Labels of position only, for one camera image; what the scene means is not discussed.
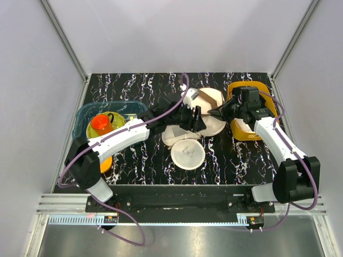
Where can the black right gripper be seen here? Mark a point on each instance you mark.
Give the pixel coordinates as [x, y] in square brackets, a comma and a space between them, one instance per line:
[222, 112]

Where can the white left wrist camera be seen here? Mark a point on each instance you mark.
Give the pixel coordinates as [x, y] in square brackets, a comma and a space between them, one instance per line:
[190, 96]

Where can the aluminium front rail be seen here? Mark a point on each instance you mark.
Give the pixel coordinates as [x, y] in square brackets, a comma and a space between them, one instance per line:
[80, 209]

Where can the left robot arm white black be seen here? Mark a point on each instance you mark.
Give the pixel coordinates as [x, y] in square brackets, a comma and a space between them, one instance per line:
[85, 156]

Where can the cream laundry bag brown trim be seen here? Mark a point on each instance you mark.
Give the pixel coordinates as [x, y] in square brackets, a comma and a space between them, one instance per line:
[208, 99]

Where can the aluminium frame post right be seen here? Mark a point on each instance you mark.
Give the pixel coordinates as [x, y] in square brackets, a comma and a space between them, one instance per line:
[311, 9]

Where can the yellow-green plate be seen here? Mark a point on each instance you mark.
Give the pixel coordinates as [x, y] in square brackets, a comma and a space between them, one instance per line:
[116, 120]

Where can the white mesh laundry bag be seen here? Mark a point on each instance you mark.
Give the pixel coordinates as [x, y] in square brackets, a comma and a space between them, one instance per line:
[186, 151]

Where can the teal transparent plastic container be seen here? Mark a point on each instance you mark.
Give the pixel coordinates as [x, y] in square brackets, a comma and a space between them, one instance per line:
[128, 109]

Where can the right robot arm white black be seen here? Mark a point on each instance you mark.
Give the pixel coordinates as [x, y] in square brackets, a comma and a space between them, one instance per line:
[297, 178]

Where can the orange translucent cup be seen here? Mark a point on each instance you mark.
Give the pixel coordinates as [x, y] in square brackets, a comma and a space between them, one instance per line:
[101, 124]

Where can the orange bowl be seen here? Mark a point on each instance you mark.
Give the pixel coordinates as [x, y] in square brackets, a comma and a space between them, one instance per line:
[106, 165]

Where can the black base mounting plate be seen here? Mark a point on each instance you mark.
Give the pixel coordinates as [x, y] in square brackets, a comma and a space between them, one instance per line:
[186, 203]

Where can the yellow plastic bin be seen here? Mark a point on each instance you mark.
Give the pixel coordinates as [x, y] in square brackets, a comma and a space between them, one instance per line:
[240, 130]

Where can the aluminium frame post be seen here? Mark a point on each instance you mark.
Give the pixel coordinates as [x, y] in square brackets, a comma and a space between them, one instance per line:
[311, 9]
[51, 15]

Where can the aluminium frame post left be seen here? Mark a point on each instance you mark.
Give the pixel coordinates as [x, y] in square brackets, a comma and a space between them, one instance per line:
[51, 15]

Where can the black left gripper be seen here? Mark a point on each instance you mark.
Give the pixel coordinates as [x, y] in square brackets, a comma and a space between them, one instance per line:
[199, 123]

